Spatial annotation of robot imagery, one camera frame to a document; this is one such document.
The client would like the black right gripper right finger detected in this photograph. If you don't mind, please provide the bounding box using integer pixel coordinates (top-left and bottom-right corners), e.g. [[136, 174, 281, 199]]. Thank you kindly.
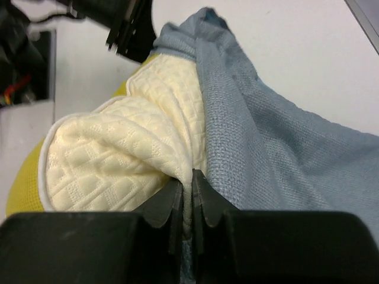
[[192, 170, 378, 283]]

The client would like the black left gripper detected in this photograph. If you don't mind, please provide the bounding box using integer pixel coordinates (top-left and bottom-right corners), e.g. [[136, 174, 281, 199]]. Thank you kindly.
[[58, 0, 156, 62]]

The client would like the cream yellow quilted pillow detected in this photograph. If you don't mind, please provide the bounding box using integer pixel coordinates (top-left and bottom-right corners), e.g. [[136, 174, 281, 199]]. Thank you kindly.
[[5, 54, 207, 238]]

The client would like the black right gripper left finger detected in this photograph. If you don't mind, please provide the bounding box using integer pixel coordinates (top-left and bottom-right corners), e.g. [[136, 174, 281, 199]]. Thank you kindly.
[[1, 179, 182, 283]]

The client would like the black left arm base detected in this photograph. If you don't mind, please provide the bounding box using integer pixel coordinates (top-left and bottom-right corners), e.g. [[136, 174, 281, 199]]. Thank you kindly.
[[1, 1, 56, 108]]

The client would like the blue striped pillowcase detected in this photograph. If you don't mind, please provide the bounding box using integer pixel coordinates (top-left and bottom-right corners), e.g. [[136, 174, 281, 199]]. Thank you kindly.
[[154, 8, 378, 237]]

